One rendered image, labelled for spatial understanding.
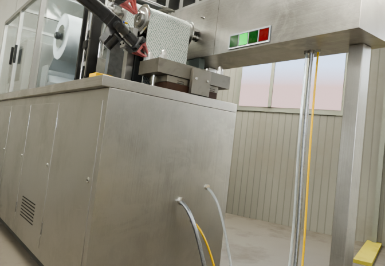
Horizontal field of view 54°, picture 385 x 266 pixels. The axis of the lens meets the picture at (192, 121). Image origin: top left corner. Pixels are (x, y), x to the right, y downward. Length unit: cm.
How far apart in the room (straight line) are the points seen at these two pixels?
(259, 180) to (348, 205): 268
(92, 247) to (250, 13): 116
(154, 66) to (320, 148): 266
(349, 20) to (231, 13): 63
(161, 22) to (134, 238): 97
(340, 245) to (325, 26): 79
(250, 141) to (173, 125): 272
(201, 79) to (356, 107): 63
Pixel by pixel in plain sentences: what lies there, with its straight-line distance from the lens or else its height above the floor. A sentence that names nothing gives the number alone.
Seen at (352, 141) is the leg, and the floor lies 77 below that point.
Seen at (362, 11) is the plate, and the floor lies 120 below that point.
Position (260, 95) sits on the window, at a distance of 418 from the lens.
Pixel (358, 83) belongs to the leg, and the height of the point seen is 99.
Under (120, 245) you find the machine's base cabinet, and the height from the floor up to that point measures 30.
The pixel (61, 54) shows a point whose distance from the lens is 270.
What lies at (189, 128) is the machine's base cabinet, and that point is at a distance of 155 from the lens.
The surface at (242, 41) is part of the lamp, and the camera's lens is 173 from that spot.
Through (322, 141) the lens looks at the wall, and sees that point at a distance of 396.
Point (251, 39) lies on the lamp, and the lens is 169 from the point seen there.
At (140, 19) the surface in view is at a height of 124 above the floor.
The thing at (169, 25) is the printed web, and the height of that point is 124.
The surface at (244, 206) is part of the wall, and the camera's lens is 421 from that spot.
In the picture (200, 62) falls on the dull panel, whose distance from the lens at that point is 196.
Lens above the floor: 68
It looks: 4 degrees up
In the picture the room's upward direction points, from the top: 7 degrees clockwise
